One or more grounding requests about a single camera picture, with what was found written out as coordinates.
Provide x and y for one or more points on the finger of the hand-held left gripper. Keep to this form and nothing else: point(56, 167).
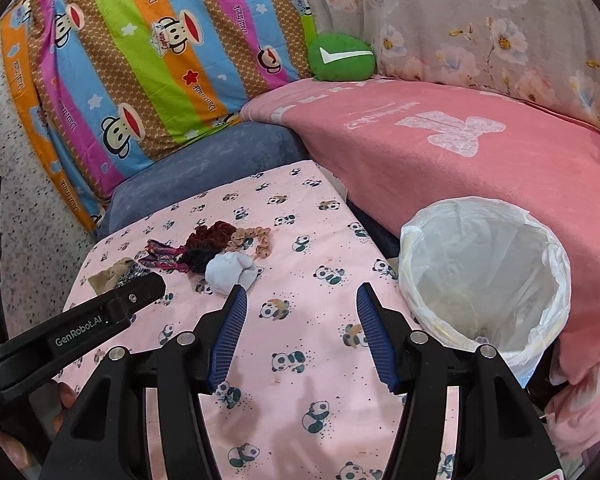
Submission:
point(140, 292)

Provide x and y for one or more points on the purple striped hair band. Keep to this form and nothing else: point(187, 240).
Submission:
point(162, 250)

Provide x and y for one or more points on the black scrunchie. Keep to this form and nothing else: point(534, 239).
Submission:
point(195, 260)

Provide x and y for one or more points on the colourful monkey-print pillow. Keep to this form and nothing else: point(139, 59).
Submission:
point(155, 60)

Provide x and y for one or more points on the white sock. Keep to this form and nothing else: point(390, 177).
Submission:
point(227, 270)

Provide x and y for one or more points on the blue-grey cushion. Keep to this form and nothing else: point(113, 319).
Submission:
point(205, 160)

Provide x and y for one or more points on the person's left hand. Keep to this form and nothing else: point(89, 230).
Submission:
point(66, 402)

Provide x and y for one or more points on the pink panda print cloth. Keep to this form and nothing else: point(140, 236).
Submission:
point(305, 270)

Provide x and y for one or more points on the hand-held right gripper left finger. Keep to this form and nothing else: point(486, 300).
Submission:
point(227, 335)

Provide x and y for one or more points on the pink blanket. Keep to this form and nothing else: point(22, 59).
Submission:
point(430, 160)

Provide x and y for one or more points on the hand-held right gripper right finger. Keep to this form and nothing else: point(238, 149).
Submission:
point(375, 335)

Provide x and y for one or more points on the green cushion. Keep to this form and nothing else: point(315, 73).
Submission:
point(340, 62)

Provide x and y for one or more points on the dark red scrunchie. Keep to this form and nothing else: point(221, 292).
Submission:
point(210, 235)

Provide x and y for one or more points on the trash bin with white liner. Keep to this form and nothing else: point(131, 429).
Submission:
point(480, 270)

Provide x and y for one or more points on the beige mesh scrunchie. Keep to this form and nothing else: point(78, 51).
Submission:
point(105, 275)

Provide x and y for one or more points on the floral print cloth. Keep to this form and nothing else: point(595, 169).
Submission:
point(455, 20)

